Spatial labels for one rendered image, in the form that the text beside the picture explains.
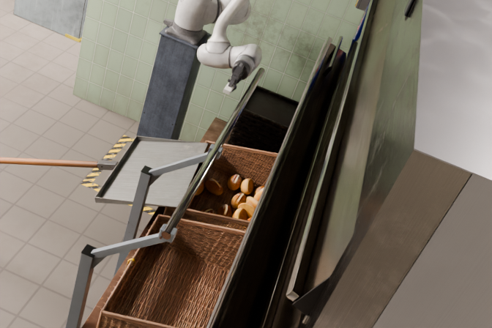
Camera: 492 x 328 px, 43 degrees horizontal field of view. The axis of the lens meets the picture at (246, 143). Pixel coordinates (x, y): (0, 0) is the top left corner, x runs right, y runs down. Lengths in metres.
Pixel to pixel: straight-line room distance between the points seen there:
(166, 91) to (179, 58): 0.22
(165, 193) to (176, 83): 0.88
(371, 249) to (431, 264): 0.08
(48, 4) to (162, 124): 1.91
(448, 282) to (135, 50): 3.40
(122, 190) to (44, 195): 0.98
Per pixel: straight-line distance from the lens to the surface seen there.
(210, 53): 2.86
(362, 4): 3.26
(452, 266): 0.88
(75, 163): 2.97
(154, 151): 3.01
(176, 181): 2.74
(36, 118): 4.20
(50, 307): 3.14
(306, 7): 3.68
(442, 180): 0.80
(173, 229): 1.89
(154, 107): 3.50
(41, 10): 5.19
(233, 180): 3.02
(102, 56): 4.23
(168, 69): 3.36
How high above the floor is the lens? 2.46
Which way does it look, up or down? 34 degrees down
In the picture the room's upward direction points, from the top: 20 degrees clockwise
